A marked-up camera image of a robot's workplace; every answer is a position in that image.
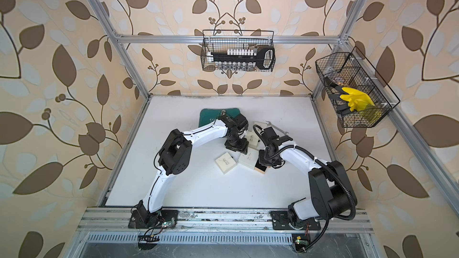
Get cream jewelry box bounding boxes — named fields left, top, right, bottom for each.
left=238, top=148, right=267, bottom=174
left=253, top=121, right=269, bottom=130
left=245, top=131, right=260, bottom=149
left=215, top=152, right=237, bottom=174

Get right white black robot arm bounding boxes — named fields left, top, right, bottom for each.
left=253, top=124, right=357, bottom=228

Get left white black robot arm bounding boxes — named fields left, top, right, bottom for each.
left=134, top=113, right=249, bottom=227

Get silver open-end wrench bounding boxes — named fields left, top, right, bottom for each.
left=266, top=121, right=289, bottom=136

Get green plastic tool case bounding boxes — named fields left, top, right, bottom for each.
left=198, top=108, right=240, bottom=127

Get black socket holder tool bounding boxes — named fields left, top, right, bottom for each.
left=206, top=46, right=276, bottom=70

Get black pliers in basket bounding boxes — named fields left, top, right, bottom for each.
left=325, top=76, right=351, bottom=116

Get yellow rubber glove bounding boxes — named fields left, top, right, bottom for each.
left=341, top=87, right=375, bottom=112

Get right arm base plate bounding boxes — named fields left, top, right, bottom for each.
left=270, top=210, right=321, bottom=231

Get back black wire basket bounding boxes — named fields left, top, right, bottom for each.
left=200, top=29, right=276, bottom=72

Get black wire basket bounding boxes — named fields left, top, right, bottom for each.
left=315, top=47, right=400, bottom=128
left=200, top=29, right=276, bottom=72

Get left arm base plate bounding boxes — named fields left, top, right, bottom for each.
left=128, top=210, right=179, bottom=229

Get right black wire basket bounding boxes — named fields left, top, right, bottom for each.
left=315, top=47, right=400, bottom=128

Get aluminium front rail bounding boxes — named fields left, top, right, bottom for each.
left=77, top=207, right=374, bottom=234

